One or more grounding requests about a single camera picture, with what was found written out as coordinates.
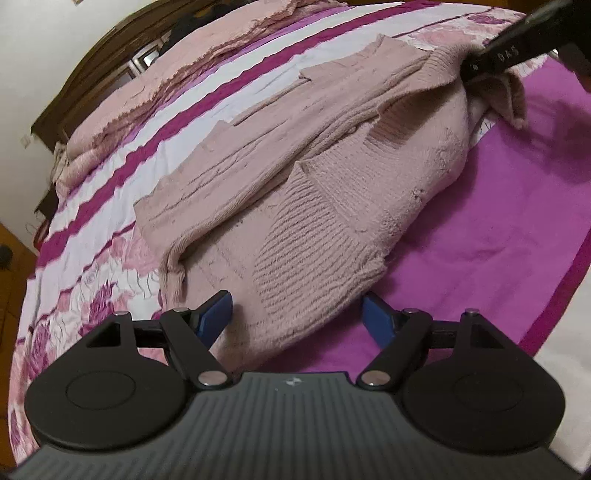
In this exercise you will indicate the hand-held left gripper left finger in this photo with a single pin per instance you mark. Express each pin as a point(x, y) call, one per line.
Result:
point(213, 316)

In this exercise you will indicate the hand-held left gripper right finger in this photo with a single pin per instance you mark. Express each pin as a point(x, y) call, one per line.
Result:
point(378, 317)

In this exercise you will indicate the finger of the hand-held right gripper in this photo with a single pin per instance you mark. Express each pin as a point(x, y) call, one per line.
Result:
point(503, 55)

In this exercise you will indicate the pink knitted sweater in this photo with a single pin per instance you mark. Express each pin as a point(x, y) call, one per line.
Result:
point(323, 175)

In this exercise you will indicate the floral purple striped bedsheet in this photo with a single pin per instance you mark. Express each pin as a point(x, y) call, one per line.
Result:
point(498, 207)

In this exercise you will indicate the white patterned cloth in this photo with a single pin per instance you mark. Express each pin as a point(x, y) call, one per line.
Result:
point(59, 160)

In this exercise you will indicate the pink ruffled pillow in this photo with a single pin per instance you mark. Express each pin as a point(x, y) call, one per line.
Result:
point(240, 32)
point(120, 110)

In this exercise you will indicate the dark wooden headboard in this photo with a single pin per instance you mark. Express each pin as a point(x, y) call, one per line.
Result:
point(97, 78)

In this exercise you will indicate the dark clothing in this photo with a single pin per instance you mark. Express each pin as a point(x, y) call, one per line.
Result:
point(182, 27)

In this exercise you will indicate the white wall socket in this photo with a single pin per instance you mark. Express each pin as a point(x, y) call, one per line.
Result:
point(27, 139)

